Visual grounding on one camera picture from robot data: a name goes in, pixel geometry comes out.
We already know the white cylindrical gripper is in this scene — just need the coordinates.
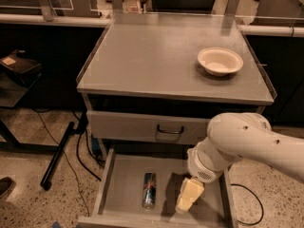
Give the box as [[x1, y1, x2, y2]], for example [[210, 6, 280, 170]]
[[175, 137, 241, 214]]

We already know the blue silver redbull can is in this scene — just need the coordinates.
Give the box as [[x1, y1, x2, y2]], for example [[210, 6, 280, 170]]
[[142, 173, 156, 209]]

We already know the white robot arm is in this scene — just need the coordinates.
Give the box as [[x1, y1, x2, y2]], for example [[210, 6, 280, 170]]
[[176, 113, 304, 214]]

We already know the open middle drawer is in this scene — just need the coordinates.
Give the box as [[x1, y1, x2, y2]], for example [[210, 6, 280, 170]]
[[78, 149, 238, 228]]

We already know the closed top drawer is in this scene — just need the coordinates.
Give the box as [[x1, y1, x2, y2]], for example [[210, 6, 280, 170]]
[[87, 110, 210, 145]]

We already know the grey metal drawer cabinet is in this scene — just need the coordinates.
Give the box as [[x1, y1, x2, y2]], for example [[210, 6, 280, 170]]
[[75, 11, 278, 228]]

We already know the white paper bowl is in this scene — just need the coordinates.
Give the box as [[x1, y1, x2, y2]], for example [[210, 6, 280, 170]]
[[198, 47, 243, 77]]

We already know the black metal floor bar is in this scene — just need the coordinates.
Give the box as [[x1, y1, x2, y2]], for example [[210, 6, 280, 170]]
[[40, 114, 87, 191]]

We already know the dark shoe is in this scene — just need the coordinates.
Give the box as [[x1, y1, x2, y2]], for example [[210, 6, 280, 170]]
[[0, 177, 15, 199]]

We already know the black side table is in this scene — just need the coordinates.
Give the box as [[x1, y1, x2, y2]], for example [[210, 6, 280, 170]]
[[0, 73, 59, 154]]

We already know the black box device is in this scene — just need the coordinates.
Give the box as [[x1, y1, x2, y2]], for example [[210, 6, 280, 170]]
[[0, 49, 43, 87]]

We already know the black cable right floor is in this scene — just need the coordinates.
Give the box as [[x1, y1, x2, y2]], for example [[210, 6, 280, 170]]
[[230, 183, 265, 226]]

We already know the black cable floor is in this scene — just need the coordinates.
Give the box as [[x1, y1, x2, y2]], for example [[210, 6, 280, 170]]
[[31, 107, 105, 217], [230, 183, 265, 226]]

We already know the black drawer handle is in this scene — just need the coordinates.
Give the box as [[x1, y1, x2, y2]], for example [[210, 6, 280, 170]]
[[157, 124, 184, 135]]

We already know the black cable left floor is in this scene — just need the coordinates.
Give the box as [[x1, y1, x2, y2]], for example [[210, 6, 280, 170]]
[[31, 107, 105, 217]]

